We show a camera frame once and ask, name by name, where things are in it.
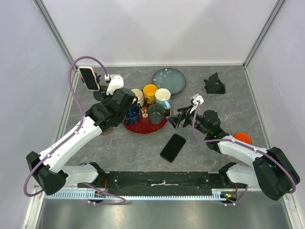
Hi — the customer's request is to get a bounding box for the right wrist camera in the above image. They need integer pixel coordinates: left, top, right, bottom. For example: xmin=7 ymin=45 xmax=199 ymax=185
xmin=190 ymin=94 xmax=204 ymax=106

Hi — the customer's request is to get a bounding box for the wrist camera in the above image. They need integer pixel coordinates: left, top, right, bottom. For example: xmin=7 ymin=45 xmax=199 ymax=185
xmin=104 ymin=74 xmax=124 ymax=95
xmin=190 ymin=94 xmax=204 ymax=106

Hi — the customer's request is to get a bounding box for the yellow ceramic mug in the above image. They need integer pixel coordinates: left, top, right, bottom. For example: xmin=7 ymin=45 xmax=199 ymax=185
xmin=142 ymin=84 xmax=158 ymax=104

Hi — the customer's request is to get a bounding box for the light blue mug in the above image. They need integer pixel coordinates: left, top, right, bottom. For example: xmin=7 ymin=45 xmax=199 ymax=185
xmin=155 ymin=88 xmax=171 ymax=110

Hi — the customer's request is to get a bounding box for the black phone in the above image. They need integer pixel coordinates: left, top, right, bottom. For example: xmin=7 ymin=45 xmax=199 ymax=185
xmin=160 ymin=134 xmax=186 ymax=163

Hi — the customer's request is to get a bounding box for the phone in pink case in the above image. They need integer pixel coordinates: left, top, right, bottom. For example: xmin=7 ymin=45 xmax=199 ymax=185
xmin=79 ymin=66 xmax=100 ymax=91

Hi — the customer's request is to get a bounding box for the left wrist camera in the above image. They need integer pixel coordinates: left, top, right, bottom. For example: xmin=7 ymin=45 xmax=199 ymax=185
xmin=104 ymin=74 xmax=124 ymax=95

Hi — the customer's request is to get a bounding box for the black round-base phone stand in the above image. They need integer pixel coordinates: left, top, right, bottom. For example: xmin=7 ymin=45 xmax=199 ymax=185
xmin=93 ymin=73 xmax=108 ymax=101

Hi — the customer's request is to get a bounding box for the teal ceramic plate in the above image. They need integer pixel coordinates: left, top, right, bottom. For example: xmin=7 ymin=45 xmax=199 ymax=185
xmin=152 ymin=68 xmax=186 ymax=94

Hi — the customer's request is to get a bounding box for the cream ceramic mug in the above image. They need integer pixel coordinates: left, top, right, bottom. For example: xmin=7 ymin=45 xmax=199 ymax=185
xmin=132 ymin=89 xmax=144 ymax=107

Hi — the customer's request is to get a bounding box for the small gold brown ornament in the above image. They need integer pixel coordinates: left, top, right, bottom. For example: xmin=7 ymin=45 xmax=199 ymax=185
xmin=140 ymin=107 xmax=148 ymax=118

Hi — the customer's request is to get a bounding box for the dark blue mug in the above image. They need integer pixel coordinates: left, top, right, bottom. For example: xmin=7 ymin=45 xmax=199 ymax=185
xmin=123 ymin=105 xmax=140 ymax=125

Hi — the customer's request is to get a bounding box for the black folding phone stand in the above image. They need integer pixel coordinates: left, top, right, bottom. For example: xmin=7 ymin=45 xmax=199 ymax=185
xmin=204 ymin=72 xmax=226 ymax=94

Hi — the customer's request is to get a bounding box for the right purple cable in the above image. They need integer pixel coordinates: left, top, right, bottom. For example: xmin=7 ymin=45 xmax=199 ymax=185
xmin=191 ymin=100 xmax=297 ymax=207

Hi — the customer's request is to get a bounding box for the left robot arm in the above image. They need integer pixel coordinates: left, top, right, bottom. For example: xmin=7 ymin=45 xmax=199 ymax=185
xmin=26 ymin=87 xmax=137 ymax=195

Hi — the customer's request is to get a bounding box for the grey-green ceramic mug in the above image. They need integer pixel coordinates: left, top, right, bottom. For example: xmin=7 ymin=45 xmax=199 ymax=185
xmin=147 ymin=104 xmax=168 ymax=125

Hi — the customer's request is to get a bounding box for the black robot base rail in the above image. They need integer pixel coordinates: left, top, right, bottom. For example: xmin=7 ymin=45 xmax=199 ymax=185
xmin=91 ymin=171 xmax=246 ymax=196

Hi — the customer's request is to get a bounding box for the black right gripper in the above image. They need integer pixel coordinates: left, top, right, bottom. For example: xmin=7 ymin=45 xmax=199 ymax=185
xmin=165 ymin=104 xmax=210 ymax=136

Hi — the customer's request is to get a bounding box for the slotted cable duct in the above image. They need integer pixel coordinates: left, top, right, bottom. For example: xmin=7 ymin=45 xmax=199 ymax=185
xmin=44 ymin=189 xmax=226 ymax=201

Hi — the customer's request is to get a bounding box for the round red tray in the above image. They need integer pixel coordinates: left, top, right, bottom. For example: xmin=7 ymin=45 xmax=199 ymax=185
xmin=122 ymin=113 xmax=168 ymax=135

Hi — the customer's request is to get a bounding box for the orange mug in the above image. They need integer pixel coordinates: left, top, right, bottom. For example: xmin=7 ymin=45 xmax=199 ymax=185
xmin=234 ymin=132 xmax=252 ymax=145

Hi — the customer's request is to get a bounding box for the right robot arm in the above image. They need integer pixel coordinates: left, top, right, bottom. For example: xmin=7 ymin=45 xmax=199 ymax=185
xmin=166 ymin=106 xmax=300 ymax=200

